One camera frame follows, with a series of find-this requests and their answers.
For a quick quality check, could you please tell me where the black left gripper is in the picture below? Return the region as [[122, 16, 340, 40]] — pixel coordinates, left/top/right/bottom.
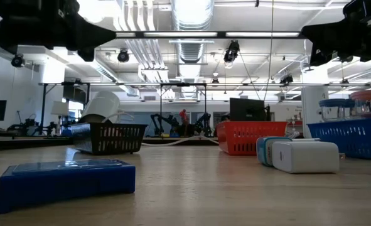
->
[[1, 0, 117, 63]]

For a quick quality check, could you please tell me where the person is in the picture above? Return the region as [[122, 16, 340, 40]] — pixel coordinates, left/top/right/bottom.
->
[[178, 108, 190, 128]]

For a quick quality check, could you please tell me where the blue mesh basket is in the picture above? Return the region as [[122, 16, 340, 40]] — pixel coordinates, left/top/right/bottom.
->
[[306, 117, 371, 161]]

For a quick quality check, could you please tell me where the teal white wall charger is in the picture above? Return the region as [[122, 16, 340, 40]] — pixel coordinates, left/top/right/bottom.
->
[[255, 136, 294, 167]]

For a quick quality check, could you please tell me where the red mesh basket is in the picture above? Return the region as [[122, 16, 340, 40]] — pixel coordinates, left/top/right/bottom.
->
[[215, 121, 288, 156]]

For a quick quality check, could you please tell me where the silver ventilation duct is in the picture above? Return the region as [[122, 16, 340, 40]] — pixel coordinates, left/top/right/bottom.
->
[[171, 0, 216, 98]]

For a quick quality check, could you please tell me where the light blue hourglass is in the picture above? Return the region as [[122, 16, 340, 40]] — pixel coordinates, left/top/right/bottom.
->
[[318, 98, 356, 122]]

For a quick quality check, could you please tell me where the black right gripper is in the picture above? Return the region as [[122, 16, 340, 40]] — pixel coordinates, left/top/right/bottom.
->
[[301, 0, 371, 67]]

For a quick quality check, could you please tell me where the black ceiling spotlight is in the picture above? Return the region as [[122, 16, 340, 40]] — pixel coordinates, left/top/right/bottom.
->
[[279, 73, 294, 85], [11, 53, 25, 68], [223, 40, 241, 63], [117, 49, 130, 63]]

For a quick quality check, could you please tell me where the white cylindrical lamp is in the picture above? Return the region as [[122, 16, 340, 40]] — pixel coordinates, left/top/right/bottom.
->
[[78, 90, 122, 125]]

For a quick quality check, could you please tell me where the white pillar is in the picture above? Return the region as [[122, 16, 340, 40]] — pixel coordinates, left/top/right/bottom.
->
[[301, 86, 330, 139]]

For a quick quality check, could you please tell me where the blue rectangular pad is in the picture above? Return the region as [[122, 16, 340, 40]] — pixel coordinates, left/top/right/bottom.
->
[[0, 158, 136, 215]]

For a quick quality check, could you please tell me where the black mesh tray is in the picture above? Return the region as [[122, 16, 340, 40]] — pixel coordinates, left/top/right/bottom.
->
[[70, 121, 149, 156]]

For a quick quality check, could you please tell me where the black background rig frame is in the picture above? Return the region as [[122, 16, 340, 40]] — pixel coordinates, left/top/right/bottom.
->
[[39, 81, 371, 139]]

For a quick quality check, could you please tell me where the large white wall charger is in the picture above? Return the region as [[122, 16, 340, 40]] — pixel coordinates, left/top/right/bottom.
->
[[271, 140, 346, 174]]

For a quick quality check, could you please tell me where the pink-lidded container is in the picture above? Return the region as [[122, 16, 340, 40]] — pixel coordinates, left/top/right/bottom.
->
[[349, 89, 371, 119]]

